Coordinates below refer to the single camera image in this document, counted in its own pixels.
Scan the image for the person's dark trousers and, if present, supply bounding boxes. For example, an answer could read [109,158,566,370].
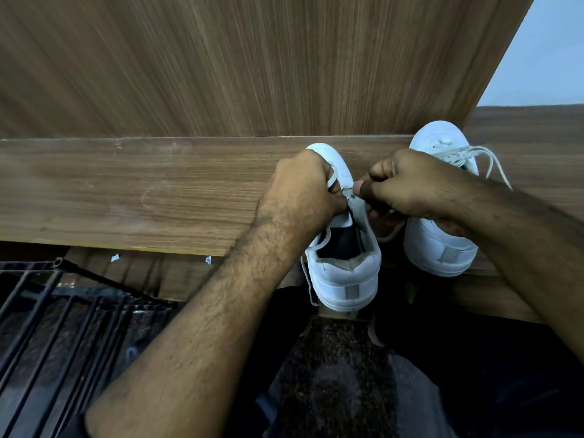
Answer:
[228,269,584,438]

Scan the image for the white sneaker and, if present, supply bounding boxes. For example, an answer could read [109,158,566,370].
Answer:
[303,142,382,313]
[403,120,480,278]

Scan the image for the person's right forearm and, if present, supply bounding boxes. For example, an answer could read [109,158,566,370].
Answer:
[449,175,584,363]

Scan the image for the person's right hand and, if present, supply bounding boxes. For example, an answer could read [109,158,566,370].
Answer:
[353,148,467,238]

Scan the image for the black metal wire rack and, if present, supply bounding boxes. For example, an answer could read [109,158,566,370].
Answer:
[0,257,179,438]

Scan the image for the brown wooden back panel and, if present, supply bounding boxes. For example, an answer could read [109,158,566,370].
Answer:
[0,0,537,140]

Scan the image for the person's left forearm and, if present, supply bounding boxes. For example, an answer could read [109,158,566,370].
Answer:
[84,216,316,438]

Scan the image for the person's left hand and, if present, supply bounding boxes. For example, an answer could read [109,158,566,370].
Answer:
[255,149,349,246]

